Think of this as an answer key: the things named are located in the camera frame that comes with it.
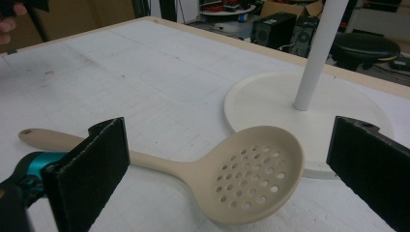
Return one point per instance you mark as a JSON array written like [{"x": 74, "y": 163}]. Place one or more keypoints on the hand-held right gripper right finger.
[{"x": 374, "y": 167}]

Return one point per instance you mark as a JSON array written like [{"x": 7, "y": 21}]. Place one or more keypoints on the grey computer tower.
[{"x": 304, "y": 35}]

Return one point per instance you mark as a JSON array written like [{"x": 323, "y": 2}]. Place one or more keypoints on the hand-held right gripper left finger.
[{"x": 87, "y": 174}]

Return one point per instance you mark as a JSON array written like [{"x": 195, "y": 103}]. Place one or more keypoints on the black computer tower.
[{"x": 274, "y": 29}]

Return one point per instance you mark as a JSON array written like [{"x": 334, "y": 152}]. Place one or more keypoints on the black round stool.
[{"x": 364, "y": 48}]

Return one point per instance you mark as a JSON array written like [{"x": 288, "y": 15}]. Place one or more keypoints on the white round-base stand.
[{"x": 270, "y": 100}]

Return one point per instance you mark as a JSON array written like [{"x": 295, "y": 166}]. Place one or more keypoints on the beige slotted spoon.
[{"x": 206, "y": 174}]

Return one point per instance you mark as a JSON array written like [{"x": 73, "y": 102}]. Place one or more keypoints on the brown cardboard box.
[{"x": 283, "y": 7}]

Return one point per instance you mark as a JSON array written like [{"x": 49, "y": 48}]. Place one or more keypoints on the white round table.
[{"x": 225, "y": 11}]

